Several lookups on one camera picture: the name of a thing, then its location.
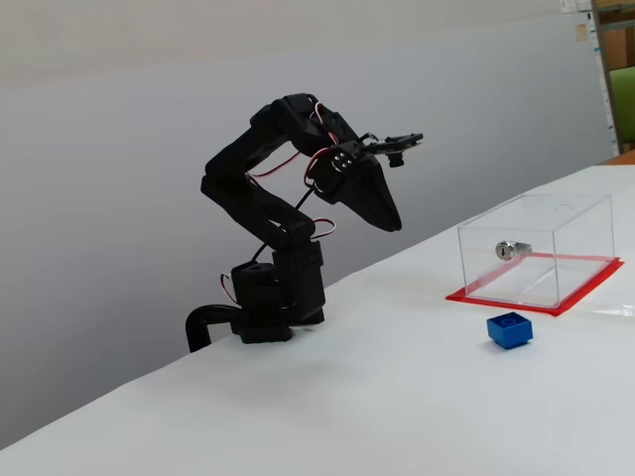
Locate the black camera cable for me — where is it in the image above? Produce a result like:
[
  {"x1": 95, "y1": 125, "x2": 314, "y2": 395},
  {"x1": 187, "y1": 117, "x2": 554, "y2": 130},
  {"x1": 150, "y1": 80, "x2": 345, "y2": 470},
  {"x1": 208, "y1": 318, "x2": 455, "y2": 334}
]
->
[{"x1": 251, "y1": 183, "x2": 318, "y2": 264}]

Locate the black table clamp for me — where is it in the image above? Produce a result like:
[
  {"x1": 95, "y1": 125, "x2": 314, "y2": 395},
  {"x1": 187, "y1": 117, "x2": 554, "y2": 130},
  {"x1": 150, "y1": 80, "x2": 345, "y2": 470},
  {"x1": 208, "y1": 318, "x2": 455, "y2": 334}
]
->
[{"x1": 184, "y1": 303, "x2": 245, "y2": 355}]

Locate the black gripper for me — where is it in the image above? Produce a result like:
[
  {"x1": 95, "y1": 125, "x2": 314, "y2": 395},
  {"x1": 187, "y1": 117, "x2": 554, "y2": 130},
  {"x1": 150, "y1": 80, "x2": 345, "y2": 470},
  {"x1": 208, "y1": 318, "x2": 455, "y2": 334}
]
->
[{"x1": 308, "y1": 140, "x2": 403, "y2": 233}]

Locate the green panel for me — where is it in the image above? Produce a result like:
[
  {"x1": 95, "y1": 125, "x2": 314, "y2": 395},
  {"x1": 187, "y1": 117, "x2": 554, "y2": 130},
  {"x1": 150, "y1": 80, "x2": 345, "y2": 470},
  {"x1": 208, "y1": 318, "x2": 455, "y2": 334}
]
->
[{"x1": 608, "y1": 65, "x2": 635, "y2": 150}]

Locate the brown wooden table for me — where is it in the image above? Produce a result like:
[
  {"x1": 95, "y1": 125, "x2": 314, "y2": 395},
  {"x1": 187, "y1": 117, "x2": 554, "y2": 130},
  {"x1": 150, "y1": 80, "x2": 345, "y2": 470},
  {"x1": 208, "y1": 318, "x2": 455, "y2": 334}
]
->
[{"x1": 597, "y1": 150, "x2": 635, "y2": 168}]

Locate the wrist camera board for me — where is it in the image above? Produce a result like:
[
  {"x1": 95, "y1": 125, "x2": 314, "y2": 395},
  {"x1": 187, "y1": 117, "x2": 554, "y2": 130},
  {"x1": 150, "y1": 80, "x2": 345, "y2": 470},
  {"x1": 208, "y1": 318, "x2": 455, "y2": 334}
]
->
[{"x1": 358, "y1": 131, "x2": 426, "y2": 170}]

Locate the blue lego brick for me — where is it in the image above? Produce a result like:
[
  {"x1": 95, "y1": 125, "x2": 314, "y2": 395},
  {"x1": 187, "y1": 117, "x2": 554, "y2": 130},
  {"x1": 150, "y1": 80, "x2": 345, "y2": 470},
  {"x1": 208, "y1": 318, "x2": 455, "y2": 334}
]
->
[{"x1": 485, "y1": 311, "x2": 535, "y2": 352}]

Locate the transparent plastic box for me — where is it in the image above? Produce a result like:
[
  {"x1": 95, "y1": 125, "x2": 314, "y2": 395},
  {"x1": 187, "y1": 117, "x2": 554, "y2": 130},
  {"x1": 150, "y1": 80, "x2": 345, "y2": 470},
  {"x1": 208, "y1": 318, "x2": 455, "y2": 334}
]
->
[{"x1": 455, "y1": 192, "x2": 616, "y2": 310}]

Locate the wooden shelf frame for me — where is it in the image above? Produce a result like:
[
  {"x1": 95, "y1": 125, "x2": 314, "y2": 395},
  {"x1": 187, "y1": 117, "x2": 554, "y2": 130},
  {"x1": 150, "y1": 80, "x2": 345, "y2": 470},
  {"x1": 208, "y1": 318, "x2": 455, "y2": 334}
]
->
[{"x1": 589, "y1": 0, "x2": 635, "y2": 156}]

